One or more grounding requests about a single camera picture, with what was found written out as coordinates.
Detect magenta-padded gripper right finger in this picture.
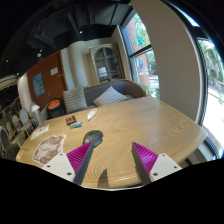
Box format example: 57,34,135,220
130,141,183,186

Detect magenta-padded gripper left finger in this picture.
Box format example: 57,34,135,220
41,141,95,186

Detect small green and blue pack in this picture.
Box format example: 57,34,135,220
68,121,83,130

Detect black and orange flat box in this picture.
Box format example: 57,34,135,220
65,114,78,126

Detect grey tufted chair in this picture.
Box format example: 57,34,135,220
0,128,20,160

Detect black bag with orange top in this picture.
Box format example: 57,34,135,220
46,98,66,120

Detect white and orange tube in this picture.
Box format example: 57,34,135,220
86,107,99,122

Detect group of white chairs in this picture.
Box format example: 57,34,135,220
0,108,34,141

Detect large striped square pillow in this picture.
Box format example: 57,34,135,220
62,85,89,114

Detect brown wooden door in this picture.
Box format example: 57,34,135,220
25,50,69,112

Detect small striped pillow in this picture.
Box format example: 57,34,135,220
92,86,129,108

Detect blue poster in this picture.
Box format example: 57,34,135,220
31,72,46,98

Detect grey curved sofa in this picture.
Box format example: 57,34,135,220
61,79,148,114

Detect arched glass-door cabinet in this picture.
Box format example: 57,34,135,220
88,43,125,85

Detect black-framed window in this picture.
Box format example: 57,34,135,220
120,11,161,98

